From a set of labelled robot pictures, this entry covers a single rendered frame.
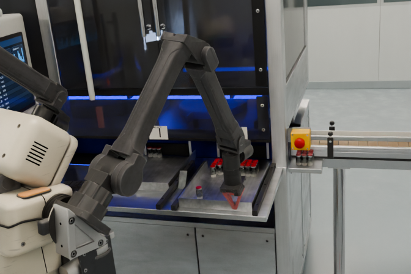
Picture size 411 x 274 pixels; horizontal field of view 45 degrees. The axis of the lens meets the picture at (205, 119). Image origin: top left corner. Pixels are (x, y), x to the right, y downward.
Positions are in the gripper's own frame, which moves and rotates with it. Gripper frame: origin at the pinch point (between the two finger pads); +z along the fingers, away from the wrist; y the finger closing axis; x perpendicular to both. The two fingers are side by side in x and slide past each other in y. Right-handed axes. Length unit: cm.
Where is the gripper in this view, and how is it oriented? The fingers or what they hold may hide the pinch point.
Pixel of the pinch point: (234, 207)
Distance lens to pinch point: 168.5
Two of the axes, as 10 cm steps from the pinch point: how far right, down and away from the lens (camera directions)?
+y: 2.8, -3.3, 9.0
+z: 0.9, 9.5, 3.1
